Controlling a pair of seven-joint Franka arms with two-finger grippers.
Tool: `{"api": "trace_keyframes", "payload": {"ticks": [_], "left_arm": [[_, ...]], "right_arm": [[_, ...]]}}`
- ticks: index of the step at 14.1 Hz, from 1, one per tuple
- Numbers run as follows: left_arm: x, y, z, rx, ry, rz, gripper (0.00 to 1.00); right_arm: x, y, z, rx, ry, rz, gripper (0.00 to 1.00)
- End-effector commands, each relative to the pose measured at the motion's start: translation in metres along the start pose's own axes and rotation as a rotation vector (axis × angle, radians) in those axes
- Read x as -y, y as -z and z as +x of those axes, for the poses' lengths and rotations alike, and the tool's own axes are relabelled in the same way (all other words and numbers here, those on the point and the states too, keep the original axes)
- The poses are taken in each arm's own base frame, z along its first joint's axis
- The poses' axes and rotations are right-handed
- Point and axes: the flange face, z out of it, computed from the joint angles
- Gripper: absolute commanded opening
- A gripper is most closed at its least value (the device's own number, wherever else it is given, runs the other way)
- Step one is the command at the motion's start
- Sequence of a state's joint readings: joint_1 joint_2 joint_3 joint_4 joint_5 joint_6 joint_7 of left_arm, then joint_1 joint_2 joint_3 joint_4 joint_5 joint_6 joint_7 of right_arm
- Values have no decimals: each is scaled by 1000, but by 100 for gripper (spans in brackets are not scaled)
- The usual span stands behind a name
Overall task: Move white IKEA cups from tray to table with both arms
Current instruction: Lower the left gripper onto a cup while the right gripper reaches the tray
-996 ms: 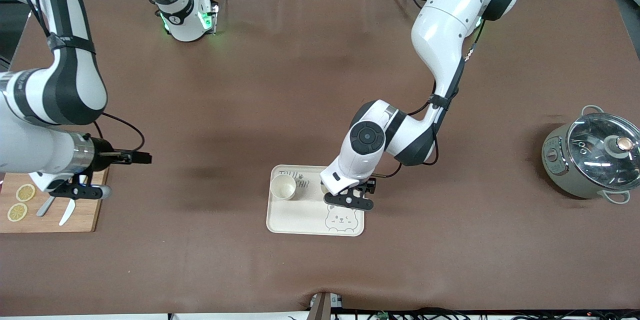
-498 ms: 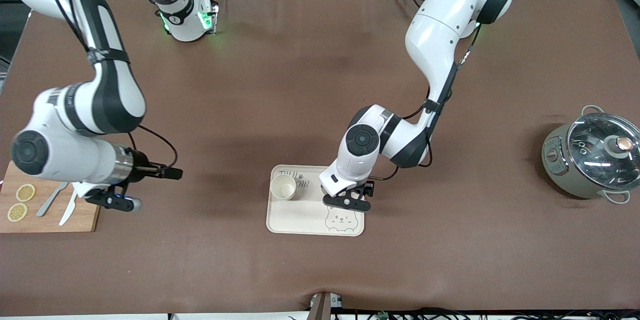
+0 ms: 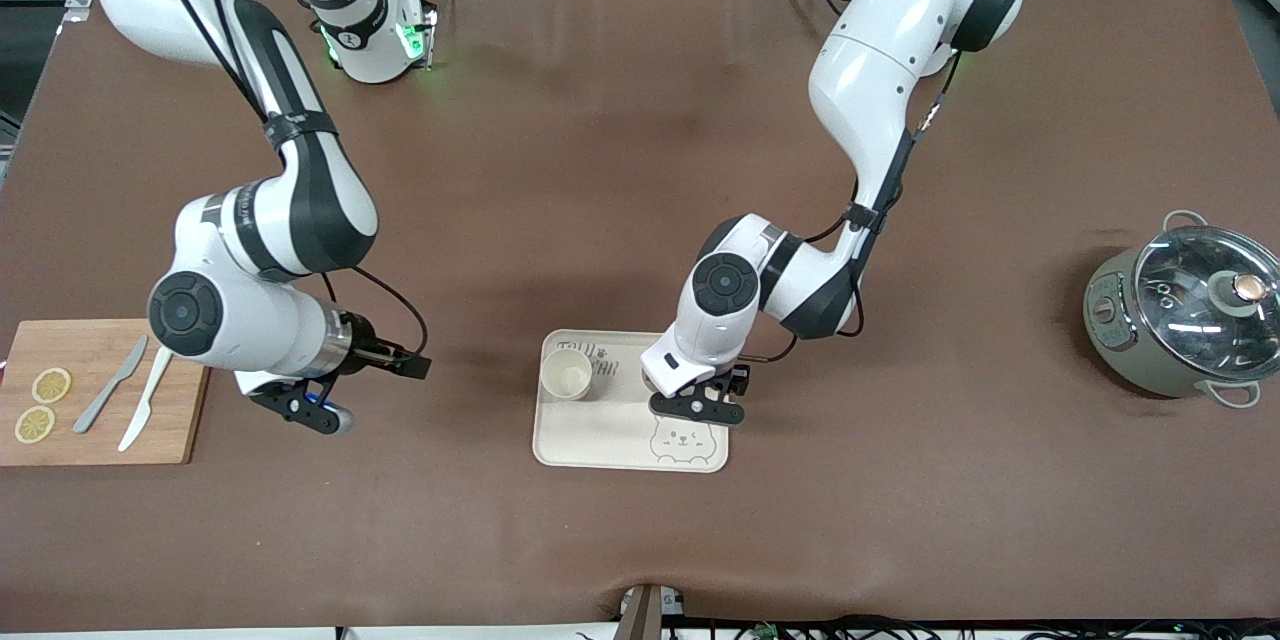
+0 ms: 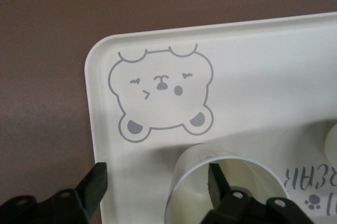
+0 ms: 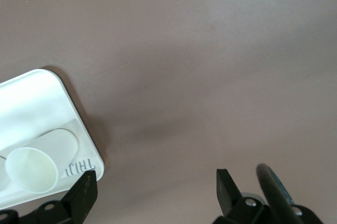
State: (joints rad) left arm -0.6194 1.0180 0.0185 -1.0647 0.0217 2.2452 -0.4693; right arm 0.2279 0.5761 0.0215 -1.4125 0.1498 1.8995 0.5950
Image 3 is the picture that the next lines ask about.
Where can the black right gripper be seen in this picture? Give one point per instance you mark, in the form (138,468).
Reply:
(372,348)

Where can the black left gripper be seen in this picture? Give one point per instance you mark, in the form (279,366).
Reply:
(738,379)

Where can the white plastic cup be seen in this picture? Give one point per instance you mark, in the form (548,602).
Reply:
(566,375)

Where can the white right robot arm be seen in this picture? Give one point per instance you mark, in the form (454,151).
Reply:
(300,210)

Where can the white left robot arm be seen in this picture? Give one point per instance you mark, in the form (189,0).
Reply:
(870,70)

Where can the cream bear print tray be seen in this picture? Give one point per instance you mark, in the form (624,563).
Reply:
(590,435)

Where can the brown table cover mat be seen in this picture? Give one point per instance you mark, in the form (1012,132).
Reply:
(560,170)

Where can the white plastic knife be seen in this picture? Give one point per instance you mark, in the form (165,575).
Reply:
(145,405)

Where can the grey plastic knife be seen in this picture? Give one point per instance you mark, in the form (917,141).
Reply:
(110,387)

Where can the bamboo cutting board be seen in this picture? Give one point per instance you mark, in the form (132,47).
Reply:
(60,445)

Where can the lemon slice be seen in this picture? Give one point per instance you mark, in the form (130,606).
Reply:
(51,385)
(35,424)

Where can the grey-green electric cooking pot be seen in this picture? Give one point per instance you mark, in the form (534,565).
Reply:
(1120,345)

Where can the glass pot lid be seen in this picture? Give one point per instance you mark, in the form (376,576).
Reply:
(1190,320)

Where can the table edge clamp post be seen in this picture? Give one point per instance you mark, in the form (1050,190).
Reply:
(642,615)

